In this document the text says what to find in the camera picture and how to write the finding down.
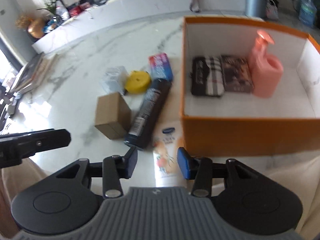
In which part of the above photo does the remote control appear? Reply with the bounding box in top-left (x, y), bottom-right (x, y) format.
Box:
top-left (7, 93), bottom-right (22, 118)

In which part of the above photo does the red blue tin box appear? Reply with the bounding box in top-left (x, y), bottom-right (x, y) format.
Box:
top-left (149, 53), bottom-right (174, 82)

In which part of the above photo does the plaid black tissue pack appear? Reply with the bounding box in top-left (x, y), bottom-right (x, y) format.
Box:
top-left (190, 56), bottom-right (225, 97)

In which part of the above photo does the woven small basket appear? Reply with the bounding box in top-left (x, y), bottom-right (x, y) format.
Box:
top-left (266, 0), bottom-right (279, 20)

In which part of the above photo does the yellow tape measure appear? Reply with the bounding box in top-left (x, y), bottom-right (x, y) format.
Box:
top-left (125, 71), bottom-right (151, 94)

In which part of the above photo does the brown cardboard box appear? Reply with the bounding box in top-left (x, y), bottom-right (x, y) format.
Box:
top-left (94, 92), bottom-right (131, 140)

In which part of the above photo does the grey metal trash bin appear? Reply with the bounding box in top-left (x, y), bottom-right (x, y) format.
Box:
top-left (245, 0), bottom-right (267, 18)

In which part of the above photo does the pink pump bottle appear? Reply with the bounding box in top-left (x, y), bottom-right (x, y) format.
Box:
top-left (248, 29), bottom-right (275, 79)

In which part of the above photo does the stack of books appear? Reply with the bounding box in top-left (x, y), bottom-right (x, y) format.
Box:
top-left (9, 53), bottom-right (58, 94)

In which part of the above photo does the golden vase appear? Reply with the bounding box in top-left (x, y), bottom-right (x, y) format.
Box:
top-left (27, 18), bottom-right (46, 39)

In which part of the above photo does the orange cardboard box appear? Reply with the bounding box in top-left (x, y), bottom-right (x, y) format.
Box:
top-left (181, 16), bottom-right (319, 157)

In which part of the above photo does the white vaseline lotion tube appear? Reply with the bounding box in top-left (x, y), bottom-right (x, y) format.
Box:
top-left (152, 121), bottom-right (187, 187)

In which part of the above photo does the blue water jug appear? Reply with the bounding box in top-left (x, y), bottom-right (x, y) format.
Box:
top-left (299, 0), bottom-right (317, 27)

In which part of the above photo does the potted green plant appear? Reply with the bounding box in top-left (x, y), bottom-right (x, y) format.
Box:
top-left (36, 0), bottom-right (62, 21)

